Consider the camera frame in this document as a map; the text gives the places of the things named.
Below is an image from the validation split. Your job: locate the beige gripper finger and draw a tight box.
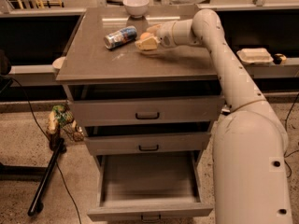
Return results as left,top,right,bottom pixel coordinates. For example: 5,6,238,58
135,36,159,51
147,24,161,34

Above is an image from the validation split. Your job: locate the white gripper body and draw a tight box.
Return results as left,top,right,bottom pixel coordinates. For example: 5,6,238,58
156,21,176,48

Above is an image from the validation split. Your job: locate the orange fruit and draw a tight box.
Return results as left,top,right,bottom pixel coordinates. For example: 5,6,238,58
140,32,153,40

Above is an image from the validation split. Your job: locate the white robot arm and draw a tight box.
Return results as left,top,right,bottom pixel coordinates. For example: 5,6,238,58
136,9,293,224

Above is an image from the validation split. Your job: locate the grey top drawer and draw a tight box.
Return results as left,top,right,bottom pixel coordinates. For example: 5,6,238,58
66,80,232,127

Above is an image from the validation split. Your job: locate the grey drawer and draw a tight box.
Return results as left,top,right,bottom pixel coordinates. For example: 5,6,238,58
85,121,211,156
66,80,232,127
88,151,213,223

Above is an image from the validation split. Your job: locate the grey drawer cabinet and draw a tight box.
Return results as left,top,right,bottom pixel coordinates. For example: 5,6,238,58
55,5,236,224

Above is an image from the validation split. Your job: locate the grey middle drawer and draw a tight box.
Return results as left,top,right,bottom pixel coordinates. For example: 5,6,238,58
85,121,211,156

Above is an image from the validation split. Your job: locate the grey bottom drawer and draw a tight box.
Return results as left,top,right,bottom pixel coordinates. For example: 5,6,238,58
88,151,213,223

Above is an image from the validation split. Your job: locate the blue silver soda can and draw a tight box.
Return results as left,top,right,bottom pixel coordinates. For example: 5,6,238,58
104,26,137,49

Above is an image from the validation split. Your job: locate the white ceramic bowl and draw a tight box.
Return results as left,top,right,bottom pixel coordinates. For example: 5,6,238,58
123,0,150,18

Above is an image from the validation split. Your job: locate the white foam takeout container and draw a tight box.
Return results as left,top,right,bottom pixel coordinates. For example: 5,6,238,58
236,48,273,64

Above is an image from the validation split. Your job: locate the small black yellow object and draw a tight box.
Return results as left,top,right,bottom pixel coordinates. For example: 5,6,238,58
273,53,287,64

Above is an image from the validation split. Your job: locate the black metal stand leg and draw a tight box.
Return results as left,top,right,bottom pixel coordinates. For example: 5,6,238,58
27,138,64,217

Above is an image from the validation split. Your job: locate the small white dish on rail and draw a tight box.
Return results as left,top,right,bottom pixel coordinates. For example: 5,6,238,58
52,56,65,70

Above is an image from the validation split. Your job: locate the wire basket with toy fruit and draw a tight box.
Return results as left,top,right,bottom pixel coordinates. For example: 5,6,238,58
47,105,84,142

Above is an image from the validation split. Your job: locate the thin black floor cable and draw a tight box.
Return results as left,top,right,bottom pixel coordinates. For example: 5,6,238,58
0,75,82,224

